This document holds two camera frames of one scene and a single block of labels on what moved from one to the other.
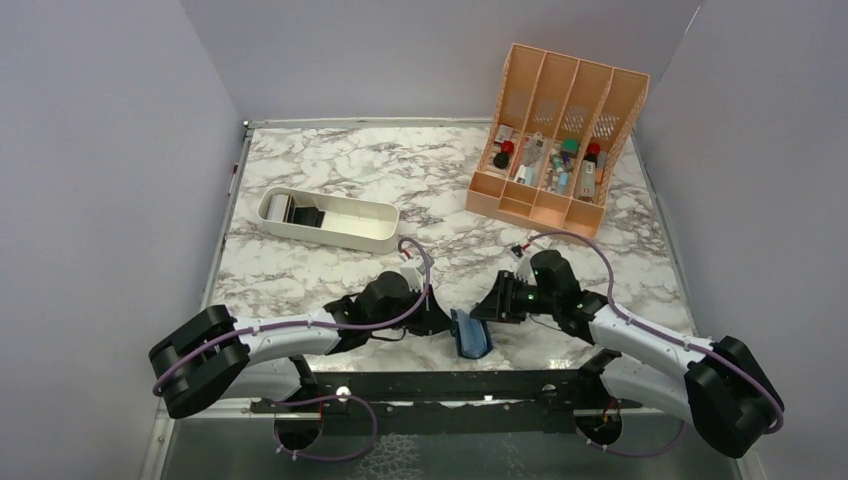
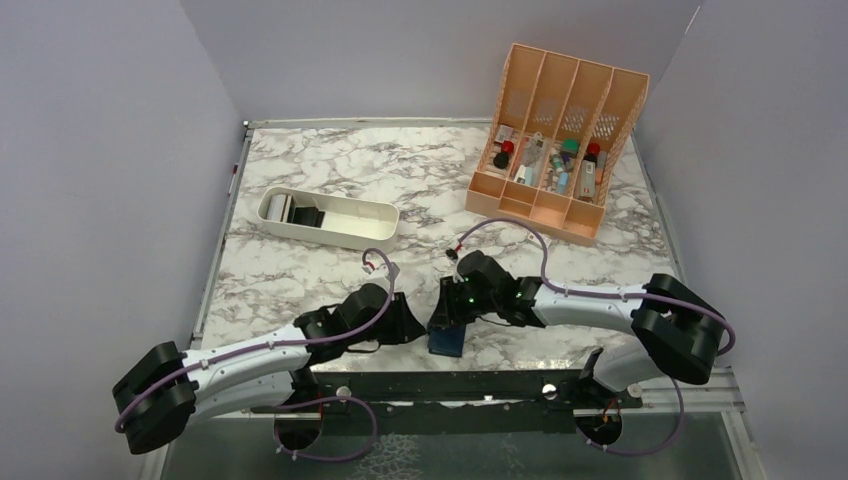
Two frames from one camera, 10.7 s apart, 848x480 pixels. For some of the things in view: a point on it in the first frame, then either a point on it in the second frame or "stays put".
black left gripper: [432, 321] stays put
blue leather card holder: [472, 336] -> [447, 341]
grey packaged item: [533, 160] stays put
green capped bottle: [568, 150] stays put
